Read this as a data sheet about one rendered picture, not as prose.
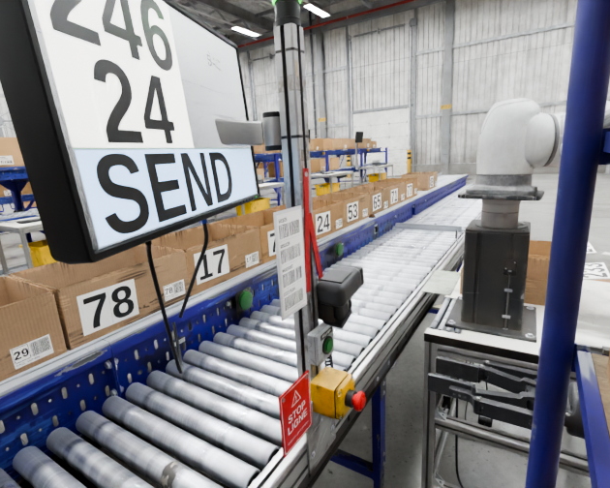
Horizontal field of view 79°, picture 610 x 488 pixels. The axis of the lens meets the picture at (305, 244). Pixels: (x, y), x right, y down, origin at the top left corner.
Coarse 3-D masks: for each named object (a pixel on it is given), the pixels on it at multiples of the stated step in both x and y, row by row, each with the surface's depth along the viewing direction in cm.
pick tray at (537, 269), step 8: (528, 264) 157; (536, 264) 156; (544, 264) 154; (528, 272) 158; (536, 272) 156; (544, 272) 155; (528, 280) 134; (536, 280) 132; (544, 280) 131; (528, 288) 134; (536, 288) 133; (544, 288) 132; (528, 296) 135; (536, 296) 134; (544, 296) 132; (536, 304) 134; (544, 304) 133
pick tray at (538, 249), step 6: (534, 240) 183; (540, 240) 182; (534, 246) 183; (540, 246) 182; (546, 246) 181; (534, 252) 184; (540, 252) 183; (546, 252) 182; (540, 258) 159; (546, 258) 158
